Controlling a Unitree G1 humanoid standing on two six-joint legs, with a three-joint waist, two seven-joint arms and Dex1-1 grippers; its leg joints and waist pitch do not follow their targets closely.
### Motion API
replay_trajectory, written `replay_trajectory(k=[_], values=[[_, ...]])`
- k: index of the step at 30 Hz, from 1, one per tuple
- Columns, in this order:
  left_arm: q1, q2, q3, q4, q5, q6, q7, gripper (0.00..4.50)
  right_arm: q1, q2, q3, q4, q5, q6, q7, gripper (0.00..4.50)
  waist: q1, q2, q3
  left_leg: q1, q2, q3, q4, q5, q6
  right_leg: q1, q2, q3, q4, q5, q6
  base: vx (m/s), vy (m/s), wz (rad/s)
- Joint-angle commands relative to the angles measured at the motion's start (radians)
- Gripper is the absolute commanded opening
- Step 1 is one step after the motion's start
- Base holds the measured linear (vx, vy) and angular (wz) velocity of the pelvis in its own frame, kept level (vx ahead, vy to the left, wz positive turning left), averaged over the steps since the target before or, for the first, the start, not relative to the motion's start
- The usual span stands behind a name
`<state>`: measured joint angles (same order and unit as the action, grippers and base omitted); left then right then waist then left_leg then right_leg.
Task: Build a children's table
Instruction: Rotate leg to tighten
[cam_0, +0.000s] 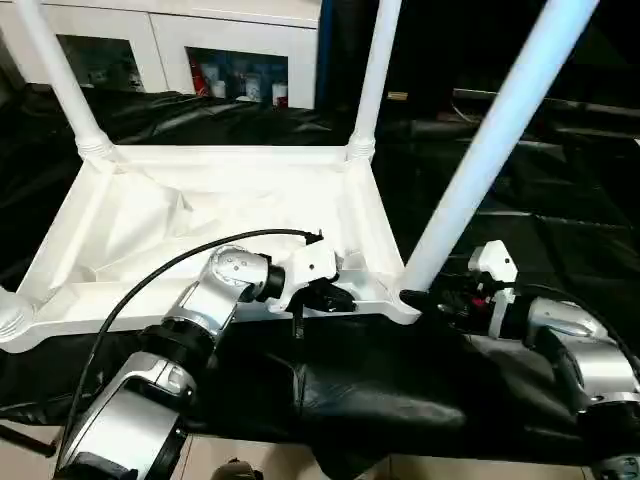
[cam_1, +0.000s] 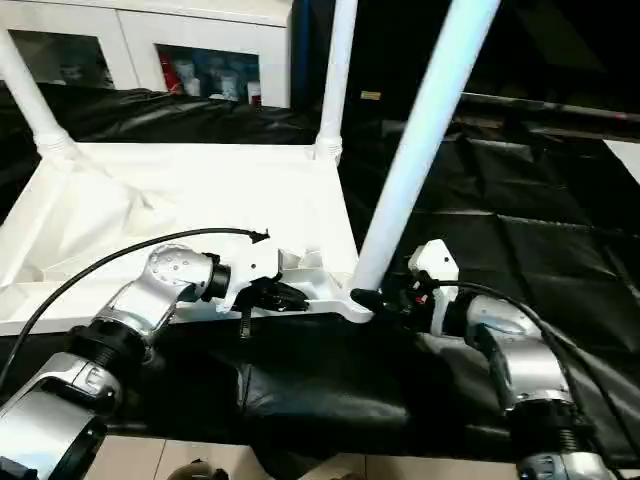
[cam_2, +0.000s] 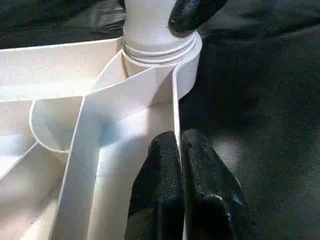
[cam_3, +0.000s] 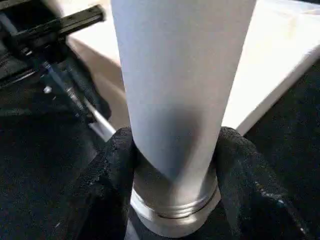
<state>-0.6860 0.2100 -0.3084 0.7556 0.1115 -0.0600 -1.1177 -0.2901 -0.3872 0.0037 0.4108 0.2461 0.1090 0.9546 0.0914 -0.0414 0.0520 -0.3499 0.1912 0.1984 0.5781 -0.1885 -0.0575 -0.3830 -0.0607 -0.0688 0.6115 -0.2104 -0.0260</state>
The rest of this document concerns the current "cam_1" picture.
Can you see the white plastic table leg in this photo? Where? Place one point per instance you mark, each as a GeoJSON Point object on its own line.
{"type": "Point", "coordinates": [425, 125]}
{"type": "Point", "coordinates": [30, 100]}
{"type": "Point", "coordinates": [337, 75]}

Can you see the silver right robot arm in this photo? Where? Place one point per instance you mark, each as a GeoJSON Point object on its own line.
{"type": "Point", "coordinates": [525, 360]}

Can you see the small brass fitting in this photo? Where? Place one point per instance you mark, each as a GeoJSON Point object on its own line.
{"type": "Point", "coordinates": [371, 95]}

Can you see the black mat cover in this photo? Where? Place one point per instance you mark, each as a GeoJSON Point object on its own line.
{"type": "Point", "coordinates": [550, 225]}

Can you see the long black rod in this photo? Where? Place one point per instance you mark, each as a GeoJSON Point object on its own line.
{"type": "Point", "coordinates": [550, 106]}

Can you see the white flat board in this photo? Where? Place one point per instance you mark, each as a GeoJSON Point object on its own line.
{"type": "Point", "coordinates": [625, 157]}

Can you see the grey rounded robot foot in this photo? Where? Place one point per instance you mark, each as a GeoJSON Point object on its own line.
{"type": "Point", "coordinates": [197, 471]}

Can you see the white plastic table top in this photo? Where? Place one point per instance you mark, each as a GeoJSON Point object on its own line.
{"type": "Point", "coordinates": [150, 190]}

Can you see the red item behind glass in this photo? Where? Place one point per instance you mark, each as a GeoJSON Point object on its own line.
{"type": "Point", "coordinates": [167, 75]}

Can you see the white cabinet with glass doors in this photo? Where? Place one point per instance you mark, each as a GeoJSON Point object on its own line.
{"type": "Point", "coordinates": [135, 25]}

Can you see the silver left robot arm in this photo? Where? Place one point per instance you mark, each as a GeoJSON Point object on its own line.
{"type": "Point", "coordinates": [170, 270]}

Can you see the white cup behind glass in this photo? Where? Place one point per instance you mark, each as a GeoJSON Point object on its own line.
{"type": "Point", "coordinates": [255, 94]}

